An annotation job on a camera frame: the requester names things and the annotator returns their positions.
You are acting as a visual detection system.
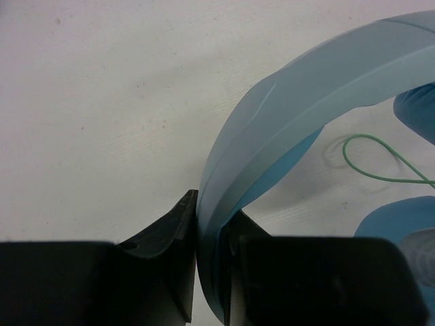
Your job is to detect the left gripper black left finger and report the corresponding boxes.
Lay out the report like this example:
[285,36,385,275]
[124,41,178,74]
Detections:
[1,190,198,325]

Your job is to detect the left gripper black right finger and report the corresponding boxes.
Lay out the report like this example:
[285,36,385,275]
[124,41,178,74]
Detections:
[224,212,430,325]

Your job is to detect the light blue headphones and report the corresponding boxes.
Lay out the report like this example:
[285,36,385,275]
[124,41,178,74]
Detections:
[196,10,434,320]

